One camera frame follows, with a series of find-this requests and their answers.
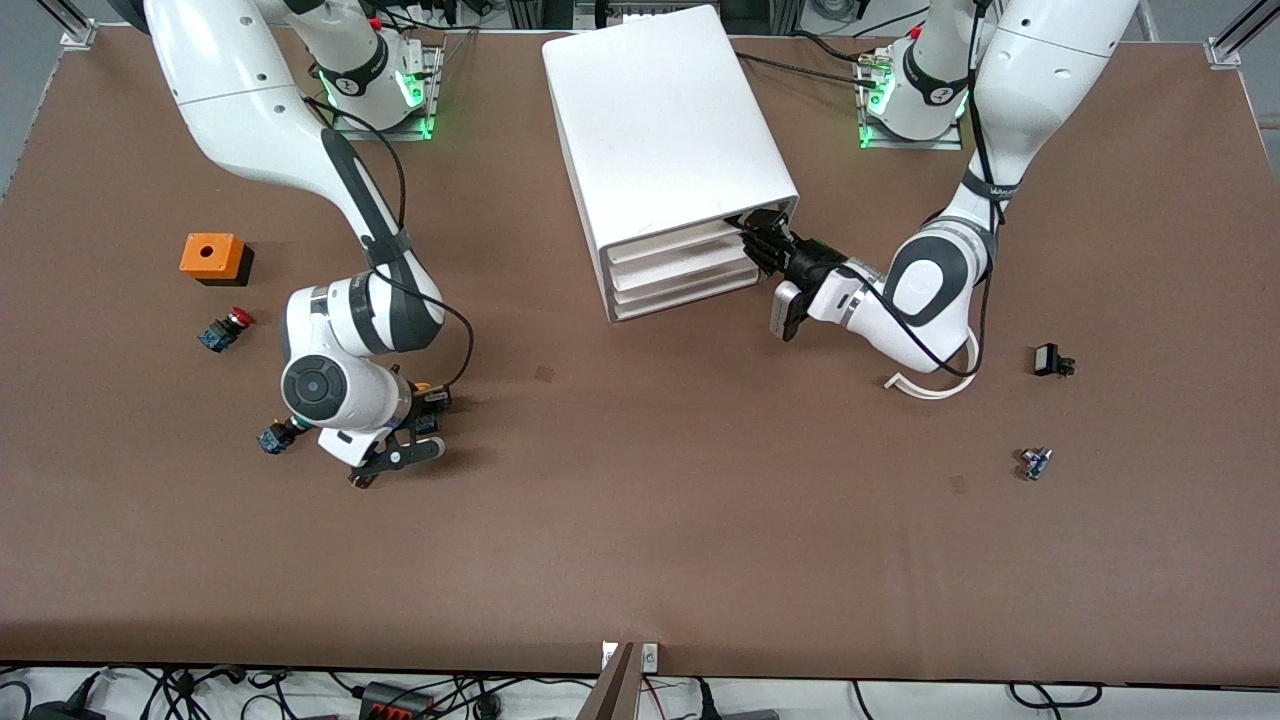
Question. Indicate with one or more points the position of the brown wooden post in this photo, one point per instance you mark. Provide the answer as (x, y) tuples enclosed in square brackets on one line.
[(612, 690)]

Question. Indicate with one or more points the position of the orange box with hole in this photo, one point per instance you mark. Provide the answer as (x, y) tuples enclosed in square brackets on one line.
[(210, 257)]

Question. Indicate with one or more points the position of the aluminium frame profile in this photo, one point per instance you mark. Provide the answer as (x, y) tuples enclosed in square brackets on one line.
[(1240, 35), (70, 25)]

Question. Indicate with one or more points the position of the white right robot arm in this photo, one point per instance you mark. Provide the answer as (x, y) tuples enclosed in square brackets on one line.
[(250, 110)]

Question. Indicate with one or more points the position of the small blue electronic component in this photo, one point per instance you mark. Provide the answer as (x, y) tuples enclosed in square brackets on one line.
[(1035, 463)]

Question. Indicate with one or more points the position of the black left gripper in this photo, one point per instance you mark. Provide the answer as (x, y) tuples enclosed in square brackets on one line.
[(806, 262)]

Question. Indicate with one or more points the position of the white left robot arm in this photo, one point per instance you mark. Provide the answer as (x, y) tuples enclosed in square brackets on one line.
[(1040, 70)]

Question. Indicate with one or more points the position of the small white metal bracket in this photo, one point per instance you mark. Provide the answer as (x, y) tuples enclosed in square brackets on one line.
[(650, 655), (609, 655)]

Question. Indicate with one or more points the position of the white cabinet drawer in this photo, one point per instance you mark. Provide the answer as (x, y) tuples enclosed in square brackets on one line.
[(680, 265), (680, 284), (680, 300), (680, 240)]

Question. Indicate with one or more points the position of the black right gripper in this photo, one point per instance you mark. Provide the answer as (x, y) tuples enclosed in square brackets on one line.
[(424, 408)]

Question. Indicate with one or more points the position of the white drawer cabinet shell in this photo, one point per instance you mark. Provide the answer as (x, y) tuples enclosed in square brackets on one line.
[(655, 130)]

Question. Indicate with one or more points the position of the small black electronic component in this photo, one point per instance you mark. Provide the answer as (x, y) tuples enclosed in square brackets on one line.
[(1048, 360)]

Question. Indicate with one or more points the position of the red push button switch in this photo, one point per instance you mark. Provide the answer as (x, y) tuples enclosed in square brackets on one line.
[(227, 329)]

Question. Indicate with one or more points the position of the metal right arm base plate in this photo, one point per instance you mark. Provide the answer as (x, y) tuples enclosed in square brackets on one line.
[(425, 115)]

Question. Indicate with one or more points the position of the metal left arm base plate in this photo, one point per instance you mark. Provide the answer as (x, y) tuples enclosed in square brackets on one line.
[(955, 140)]

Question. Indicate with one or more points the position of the green push button switch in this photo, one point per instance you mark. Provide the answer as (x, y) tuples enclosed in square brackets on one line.
[(272, 437)]

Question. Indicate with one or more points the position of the white curved plastic strip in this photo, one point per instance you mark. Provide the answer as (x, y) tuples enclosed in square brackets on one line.
[(930, 392)]

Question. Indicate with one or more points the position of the purple cylindrical capacitor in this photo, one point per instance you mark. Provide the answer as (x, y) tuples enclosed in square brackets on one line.
[(360, 480)]

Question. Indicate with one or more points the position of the yellow push button switch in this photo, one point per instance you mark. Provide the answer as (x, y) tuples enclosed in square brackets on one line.
[(424, 386)]

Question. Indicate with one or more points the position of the black power strip red switches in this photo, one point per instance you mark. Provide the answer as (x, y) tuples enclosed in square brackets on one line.
[(395, 702)]

